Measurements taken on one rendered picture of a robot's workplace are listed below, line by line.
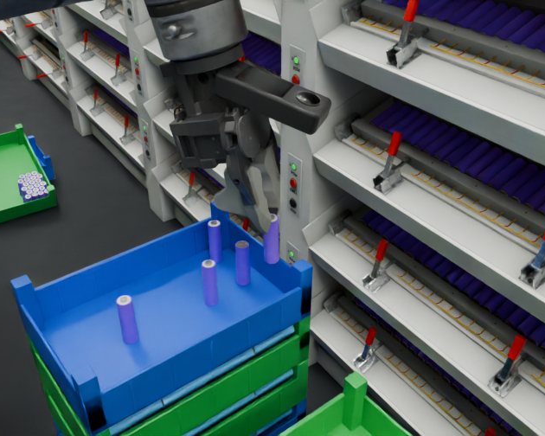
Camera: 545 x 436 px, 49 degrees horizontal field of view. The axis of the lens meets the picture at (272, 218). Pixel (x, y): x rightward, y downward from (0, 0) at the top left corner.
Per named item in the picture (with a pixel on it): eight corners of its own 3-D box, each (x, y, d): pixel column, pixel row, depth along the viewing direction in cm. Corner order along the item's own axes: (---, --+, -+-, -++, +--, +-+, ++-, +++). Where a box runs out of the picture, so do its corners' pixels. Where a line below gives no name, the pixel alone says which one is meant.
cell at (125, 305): (127, 346, 73) (119, 305, 69) (120, 337, 74) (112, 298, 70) (141, 340, 74) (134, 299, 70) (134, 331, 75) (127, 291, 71)
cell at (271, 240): (270, 266, 73) (269, 222, 69) (260, 258, 74) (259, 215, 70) (282, 259, 74) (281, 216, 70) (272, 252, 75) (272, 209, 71)
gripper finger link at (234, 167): (253, 193, 69) (235, 120, 65) (267, 193, 68) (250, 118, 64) (235, 211, 65) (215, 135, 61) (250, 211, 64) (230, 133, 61)
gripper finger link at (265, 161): (247, 209, 76) (225, 144, 71) (291, 208, 73) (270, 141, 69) (238, 224, 74) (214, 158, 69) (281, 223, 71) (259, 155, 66)
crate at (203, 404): (104, 484, 67) (92, 439, 62) (38, 373, 80) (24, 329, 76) (309, 359, 82) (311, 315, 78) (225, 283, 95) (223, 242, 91)
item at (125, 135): (151, 179, 183) (131, 145, 173) (82, 112, 225) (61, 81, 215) (205, 142, 188) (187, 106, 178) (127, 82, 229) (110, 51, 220)
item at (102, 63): (144, 119, 172) (121, 80, 163) (72, 60, 214) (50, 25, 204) (201, 81, 177) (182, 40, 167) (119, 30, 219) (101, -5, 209)
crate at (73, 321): (92, 439, 62) (78, 386, 58) (24, 329, 76) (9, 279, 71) (311, 315, 78) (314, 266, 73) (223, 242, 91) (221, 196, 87)
